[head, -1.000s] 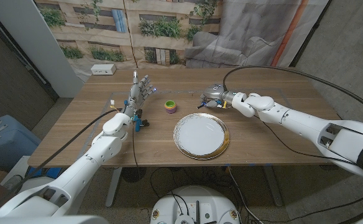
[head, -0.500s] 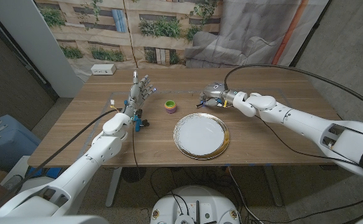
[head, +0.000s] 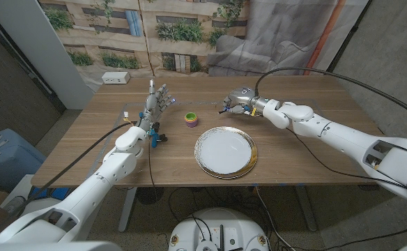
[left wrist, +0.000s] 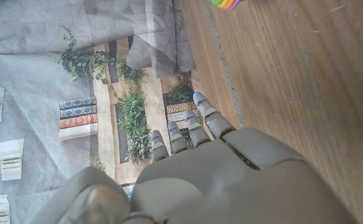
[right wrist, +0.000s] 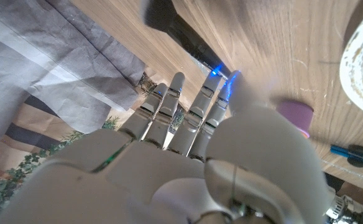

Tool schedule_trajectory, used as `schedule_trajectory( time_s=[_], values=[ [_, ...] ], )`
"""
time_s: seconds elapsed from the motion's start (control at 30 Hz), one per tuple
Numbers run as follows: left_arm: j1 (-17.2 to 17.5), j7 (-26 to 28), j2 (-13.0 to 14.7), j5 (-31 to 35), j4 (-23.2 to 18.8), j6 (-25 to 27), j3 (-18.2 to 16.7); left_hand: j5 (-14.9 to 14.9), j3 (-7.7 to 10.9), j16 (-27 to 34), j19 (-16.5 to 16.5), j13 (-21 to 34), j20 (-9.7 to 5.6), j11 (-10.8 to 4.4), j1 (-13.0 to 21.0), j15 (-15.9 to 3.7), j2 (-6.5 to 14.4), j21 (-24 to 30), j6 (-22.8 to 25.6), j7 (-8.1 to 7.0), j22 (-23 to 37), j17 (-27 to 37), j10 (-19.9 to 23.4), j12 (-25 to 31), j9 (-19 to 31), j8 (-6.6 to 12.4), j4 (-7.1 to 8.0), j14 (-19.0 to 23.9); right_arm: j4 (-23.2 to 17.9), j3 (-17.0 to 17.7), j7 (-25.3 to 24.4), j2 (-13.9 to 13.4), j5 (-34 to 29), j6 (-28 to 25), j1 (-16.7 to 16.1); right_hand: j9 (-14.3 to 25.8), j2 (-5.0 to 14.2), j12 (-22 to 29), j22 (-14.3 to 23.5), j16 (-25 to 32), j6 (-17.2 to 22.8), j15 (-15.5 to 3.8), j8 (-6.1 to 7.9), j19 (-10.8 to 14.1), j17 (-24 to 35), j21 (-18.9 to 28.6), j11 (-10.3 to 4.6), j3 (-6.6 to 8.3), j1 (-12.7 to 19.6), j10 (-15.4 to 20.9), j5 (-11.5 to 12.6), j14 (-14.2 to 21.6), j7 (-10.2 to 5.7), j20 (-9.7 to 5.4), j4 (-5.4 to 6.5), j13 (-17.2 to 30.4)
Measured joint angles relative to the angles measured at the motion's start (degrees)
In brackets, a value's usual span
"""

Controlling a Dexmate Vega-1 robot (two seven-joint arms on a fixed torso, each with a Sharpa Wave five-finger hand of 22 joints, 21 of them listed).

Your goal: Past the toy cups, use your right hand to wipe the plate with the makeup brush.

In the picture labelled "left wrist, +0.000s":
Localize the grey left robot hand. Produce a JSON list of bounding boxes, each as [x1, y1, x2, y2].
[[29, 91, 361, 224]]

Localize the stacked colourful toy cups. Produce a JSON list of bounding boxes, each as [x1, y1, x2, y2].
[[210, 0, 242, 12]]

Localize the grey tape outline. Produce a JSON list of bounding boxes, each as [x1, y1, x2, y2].
[[204, 0, 246, 129]]

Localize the printed fabric backdrop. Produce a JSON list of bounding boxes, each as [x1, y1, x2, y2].
[[0, 0, 215, 224]]

